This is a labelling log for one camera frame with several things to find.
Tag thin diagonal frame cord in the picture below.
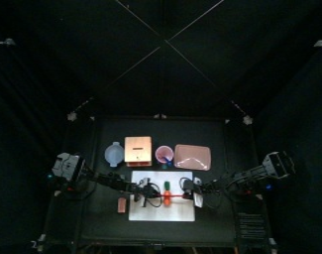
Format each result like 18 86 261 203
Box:
113 0 253 124
70 0 226 117

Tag red plastic cup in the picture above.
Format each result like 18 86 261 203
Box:
154 145 176 165

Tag wooden box with red drawer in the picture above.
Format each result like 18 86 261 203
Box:
123 135 154 168

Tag red white striped block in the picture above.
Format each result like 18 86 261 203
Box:
117 196 127 214

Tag white cutting board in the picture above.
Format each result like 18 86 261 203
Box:
127 170 197 222

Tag black label with white text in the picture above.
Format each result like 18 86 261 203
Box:
237 212 269 246

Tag pink plastic tray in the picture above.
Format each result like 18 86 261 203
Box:
173 143 213 173

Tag light blue toy pot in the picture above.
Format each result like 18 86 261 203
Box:
103 141 126 169

